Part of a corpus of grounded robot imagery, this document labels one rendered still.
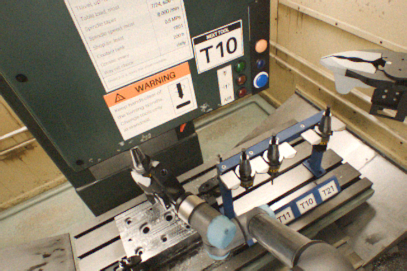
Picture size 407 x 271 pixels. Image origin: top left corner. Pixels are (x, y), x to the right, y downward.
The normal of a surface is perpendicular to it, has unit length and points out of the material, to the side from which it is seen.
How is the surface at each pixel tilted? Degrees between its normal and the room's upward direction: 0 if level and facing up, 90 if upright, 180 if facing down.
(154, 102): 90
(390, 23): 90
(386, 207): 24
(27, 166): 90
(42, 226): 0
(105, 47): 90
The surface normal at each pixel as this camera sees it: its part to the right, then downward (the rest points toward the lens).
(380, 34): -0.88, 0.42
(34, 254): 0.22, -0.81
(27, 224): -0.15, -0.70
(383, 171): -0.50, -0.47
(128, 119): 0.45, 0.58
